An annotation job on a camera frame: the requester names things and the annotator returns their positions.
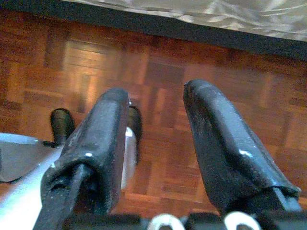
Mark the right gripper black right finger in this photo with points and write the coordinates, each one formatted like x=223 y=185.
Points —
x=220 y=143

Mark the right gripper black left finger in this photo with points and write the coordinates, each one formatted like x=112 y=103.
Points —
x=100 y=143

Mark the silver right robot leg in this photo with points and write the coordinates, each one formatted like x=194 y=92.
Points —
x=129 y=155

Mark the black left robot foot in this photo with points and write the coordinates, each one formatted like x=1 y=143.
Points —
x=62 y=122

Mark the dark bed base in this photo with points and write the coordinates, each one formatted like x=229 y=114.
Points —
x=144 y=26

